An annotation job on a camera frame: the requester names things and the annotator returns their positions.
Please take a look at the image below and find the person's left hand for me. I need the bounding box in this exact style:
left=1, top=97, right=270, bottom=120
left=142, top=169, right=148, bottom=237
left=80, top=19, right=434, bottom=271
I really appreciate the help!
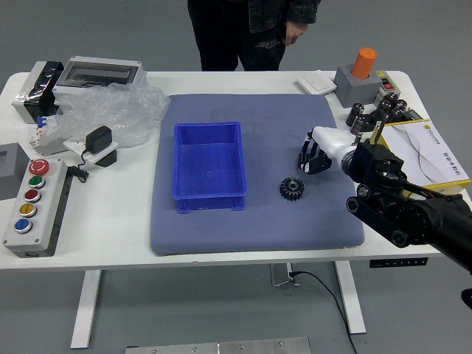
left=284, top=22, right=308, bottom=47

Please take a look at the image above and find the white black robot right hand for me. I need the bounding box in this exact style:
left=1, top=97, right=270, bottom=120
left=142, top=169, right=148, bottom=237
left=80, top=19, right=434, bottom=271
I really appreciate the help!
left=297, top=125, right=358, bottom=176

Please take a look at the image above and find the big black gear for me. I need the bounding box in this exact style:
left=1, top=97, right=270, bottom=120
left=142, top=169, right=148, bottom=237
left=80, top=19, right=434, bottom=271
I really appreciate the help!
left=279, top=176, right=305, bottom=202

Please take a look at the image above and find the yellow white cardboard box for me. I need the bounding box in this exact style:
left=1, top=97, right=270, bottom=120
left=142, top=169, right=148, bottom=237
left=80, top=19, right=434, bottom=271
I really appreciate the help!
left=372, top=118, right=472, bottom=196

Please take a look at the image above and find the blue plastic box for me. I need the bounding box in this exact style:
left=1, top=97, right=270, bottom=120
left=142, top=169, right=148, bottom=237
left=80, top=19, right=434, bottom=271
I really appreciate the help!
left=173, top=121, right=248, bottom=215

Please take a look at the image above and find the grey under-table control box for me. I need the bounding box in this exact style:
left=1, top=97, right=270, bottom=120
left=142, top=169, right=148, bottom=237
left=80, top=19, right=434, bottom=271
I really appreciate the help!
left=268, top=263, right=300, bottom=288

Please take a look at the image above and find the white distribution box clear lid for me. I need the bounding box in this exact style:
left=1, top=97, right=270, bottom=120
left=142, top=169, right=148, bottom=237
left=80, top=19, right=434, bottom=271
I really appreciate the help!
left=52, top=55, right=148, bottom=97

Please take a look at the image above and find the grey block holder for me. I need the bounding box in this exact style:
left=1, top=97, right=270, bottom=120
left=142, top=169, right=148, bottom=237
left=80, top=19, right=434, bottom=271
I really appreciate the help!
left=333, top=64, right=383, bottom=109

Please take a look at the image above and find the person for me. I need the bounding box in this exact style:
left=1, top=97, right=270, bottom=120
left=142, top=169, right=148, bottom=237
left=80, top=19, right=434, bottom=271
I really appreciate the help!
left=187, top=0, right=322, bottom=72

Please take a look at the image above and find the orange cylinder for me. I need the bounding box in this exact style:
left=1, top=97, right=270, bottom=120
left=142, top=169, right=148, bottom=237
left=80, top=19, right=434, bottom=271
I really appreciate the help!
left=350, top=46, right=378, bottom=79

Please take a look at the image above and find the blue-grey foam mat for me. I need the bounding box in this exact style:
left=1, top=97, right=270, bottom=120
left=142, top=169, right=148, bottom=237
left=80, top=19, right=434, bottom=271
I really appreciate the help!
left=149, top=94, right=366, bottom=257

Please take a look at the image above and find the black table control panel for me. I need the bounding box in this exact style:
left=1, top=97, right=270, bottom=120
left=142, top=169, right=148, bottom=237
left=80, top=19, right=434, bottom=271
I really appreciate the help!
left=369, top=257, right=429, bottom=269

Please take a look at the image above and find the white table leg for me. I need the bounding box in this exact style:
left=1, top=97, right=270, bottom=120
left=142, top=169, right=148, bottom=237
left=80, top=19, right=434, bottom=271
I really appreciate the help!
left=333, top=260, right=367, bottom=335
left=69, top=270, right=103, bottom=350

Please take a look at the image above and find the clear plastic bag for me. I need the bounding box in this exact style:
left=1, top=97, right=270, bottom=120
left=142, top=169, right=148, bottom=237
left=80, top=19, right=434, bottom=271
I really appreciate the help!
left=55, top=83, right=171, bottom=150

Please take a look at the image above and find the black power adapter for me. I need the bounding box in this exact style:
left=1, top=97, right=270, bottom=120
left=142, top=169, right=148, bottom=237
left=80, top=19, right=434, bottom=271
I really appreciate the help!
left=84, top=125, right=114, bottom=155

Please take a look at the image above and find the white circuit breaker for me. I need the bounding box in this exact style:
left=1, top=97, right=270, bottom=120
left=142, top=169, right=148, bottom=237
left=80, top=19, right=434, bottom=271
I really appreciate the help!
left=28, top=114, right=71, bottom=158

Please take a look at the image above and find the grey square block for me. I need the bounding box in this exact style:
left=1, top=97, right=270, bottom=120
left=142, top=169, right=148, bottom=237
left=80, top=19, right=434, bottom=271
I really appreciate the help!
left=0, top=142, right=31, bottom=202

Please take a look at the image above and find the grey push button station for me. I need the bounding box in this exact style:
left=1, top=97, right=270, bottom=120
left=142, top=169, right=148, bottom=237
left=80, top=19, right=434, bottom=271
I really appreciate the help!
left=1, top=158, right=71, bottom=259

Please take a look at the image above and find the white wall switch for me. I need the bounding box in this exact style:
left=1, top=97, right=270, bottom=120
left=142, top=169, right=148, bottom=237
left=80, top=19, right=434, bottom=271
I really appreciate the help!
left=296, top=71, right=338, bottom=96

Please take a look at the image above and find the grey switch box red button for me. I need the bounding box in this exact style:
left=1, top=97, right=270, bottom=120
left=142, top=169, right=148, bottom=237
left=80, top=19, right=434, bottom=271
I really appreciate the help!
left=374, top=70, right=398, bottom=106

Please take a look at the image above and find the black power cord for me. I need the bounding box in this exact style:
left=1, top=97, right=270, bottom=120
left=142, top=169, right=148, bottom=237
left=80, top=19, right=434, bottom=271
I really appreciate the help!
left=289, top=271, right=358, bottom=354

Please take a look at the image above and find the black adapter cord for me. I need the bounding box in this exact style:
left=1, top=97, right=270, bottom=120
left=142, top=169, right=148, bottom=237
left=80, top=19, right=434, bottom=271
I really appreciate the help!
left=68, top=147, right=91, bottom=184

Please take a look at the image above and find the grey black enclosure box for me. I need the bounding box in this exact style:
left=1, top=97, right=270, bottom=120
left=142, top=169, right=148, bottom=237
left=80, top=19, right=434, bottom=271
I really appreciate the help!
left=11, top=60, right=66, bottom=125

